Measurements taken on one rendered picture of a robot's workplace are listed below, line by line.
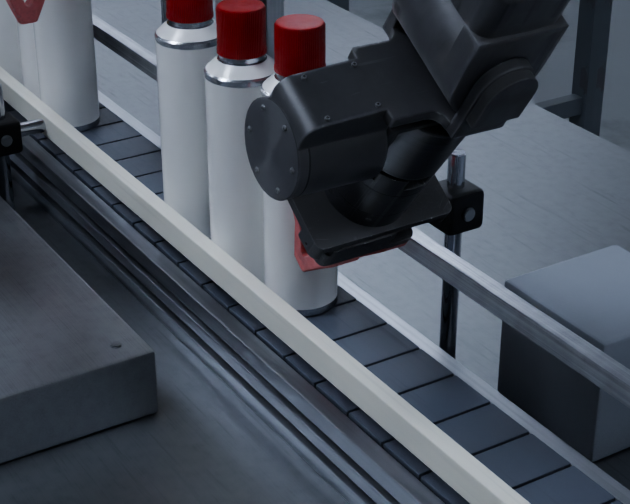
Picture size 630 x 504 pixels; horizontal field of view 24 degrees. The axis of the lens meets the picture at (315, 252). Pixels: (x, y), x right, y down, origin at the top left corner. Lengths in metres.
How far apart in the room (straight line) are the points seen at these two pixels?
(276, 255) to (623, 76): 3.03
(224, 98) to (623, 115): 2.79
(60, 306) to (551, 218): 0.45
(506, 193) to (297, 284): 0.36
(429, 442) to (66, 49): 0.59
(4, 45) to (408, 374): 0.59
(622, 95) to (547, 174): 2.49
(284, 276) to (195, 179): 0.13
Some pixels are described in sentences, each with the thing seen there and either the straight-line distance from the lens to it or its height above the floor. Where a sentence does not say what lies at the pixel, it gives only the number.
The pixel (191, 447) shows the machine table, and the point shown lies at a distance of 0.97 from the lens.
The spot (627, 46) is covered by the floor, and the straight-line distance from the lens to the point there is 4.19.
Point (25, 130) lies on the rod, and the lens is 1.26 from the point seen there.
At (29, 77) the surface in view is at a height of 0.91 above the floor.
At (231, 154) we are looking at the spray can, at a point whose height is 0.99.
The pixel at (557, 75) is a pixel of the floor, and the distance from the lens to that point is 3.94.
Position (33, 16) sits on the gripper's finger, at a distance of 1.20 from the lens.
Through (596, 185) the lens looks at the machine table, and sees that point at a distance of 1.34.
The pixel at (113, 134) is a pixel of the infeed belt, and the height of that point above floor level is 0.88.
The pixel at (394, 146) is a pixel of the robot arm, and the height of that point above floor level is 1.06.
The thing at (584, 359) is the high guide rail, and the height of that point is 0.96.
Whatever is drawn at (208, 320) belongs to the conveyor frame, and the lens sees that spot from 1.02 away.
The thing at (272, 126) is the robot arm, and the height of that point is 1.09.
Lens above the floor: 1.39
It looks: 28 degrees down
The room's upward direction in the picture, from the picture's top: straight up
